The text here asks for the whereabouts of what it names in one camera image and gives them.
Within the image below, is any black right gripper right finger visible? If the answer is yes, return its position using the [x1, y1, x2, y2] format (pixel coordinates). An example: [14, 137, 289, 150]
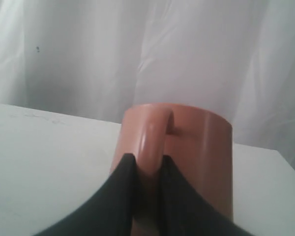
[159, 155, 238, 236]

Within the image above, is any white backdrop curtain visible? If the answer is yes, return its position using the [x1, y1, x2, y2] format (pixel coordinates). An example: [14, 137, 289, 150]
[0, 0, 295, 168]

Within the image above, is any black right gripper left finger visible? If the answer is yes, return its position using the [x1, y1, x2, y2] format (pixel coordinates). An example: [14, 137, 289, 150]
[38, 153, 137, 236]

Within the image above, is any terracotta ceramic mug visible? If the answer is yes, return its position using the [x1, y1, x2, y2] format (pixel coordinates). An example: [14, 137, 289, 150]
[111, 103, 233, 236]

